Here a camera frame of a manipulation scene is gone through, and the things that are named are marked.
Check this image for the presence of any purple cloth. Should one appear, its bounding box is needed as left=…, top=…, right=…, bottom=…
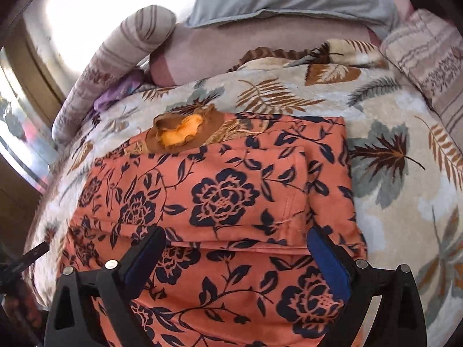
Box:
left=93, top=69, right=149, bottom=112

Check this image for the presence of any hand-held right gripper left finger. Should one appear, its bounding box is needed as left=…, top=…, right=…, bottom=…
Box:
left=43, top=225, right=167, bottom=347

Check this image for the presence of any leaf print blanket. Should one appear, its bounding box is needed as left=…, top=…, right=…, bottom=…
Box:
left=29, top=40, right=463, bottom=333

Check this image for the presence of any orange floral garment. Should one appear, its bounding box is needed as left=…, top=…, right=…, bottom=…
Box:
left=60, top=113, right=368, bottom=347

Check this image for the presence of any grey pillow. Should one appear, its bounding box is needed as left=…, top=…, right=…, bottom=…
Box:
left=184, top=0, right=400, bottom=38

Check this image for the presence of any pink bedsheet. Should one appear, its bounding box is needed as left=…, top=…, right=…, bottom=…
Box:
left=150, top=16, right=384, bottom=87

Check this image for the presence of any reflective glass panel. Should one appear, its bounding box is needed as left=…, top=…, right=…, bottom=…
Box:
left=0, top=49, right=58, bottom=192

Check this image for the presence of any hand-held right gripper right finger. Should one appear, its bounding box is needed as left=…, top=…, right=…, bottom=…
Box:
left=307, top=225, right=425, bottom=347

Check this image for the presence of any striped pillow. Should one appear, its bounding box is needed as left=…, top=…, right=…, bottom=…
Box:
left=379, top=9, right=463, bottom=140

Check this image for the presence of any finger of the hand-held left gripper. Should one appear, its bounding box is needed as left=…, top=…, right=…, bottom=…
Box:
left=0, top=240, right=49, bottom=283

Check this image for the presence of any striped bolster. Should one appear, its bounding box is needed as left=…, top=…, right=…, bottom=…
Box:
left=52, top=4, right=178, bottom=145

